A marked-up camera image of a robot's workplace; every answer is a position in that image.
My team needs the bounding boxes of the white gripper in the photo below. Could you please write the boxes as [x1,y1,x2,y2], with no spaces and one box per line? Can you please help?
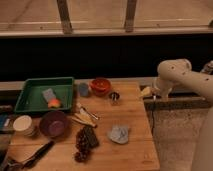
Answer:
[140,77,173,99]

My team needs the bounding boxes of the red yellow apple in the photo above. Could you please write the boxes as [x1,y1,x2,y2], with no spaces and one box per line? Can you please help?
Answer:
[48,99,61,108]

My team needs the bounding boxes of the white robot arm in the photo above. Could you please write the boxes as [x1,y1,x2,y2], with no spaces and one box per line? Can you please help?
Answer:
[140,59,213,171]

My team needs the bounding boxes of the small metal cup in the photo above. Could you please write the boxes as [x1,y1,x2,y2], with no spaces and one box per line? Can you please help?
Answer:
[109,92,120,105]

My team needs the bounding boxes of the orange bowl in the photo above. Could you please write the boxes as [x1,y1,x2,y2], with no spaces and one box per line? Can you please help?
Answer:
[89,78,111,97]

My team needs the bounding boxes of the crumpled blue cloth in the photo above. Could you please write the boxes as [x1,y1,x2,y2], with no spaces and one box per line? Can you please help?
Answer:
[107,125,129,144]

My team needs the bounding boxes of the blue cup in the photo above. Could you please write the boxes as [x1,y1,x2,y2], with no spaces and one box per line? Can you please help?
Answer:
[78,83,89,97]

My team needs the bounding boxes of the dark green sponge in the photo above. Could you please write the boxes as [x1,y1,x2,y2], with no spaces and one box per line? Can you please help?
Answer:
[83,126,99,148]

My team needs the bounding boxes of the purple grapes bunch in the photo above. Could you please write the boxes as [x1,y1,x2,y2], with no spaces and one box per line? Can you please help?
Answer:
[74,130,91,162]

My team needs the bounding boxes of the blue sponge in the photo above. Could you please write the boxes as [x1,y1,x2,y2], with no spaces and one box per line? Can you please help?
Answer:
[42,88,56,102]

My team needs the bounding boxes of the purple bowl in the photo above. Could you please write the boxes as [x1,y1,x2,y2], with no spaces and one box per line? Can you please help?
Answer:
[39,111,69,138]

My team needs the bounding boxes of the green plastic tray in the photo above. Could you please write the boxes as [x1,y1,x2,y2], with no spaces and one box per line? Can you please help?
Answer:
[14,77,74,115]

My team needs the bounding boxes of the white stacked plates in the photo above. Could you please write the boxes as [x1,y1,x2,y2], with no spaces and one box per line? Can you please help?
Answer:
[13,115,35,137]

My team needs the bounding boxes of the blue box at left edge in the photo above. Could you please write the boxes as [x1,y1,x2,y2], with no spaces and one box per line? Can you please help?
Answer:
[0,115,13,132]

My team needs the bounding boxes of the wooden window post right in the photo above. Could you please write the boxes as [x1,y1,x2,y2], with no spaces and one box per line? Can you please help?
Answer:
[124,0,137,32]

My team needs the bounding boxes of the wooden window post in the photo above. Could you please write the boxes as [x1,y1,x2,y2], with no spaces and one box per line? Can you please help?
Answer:
[124,0,137,32]
[57,0,72,34]

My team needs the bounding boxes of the wooden window post left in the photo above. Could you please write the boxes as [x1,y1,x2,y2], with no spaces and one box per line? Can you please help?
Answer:
[57,0,72,34]

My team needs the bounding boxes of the black handled spatula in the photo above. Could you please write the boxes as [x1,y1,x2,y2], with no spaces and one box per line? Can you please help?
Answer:
[3,141,54,171]

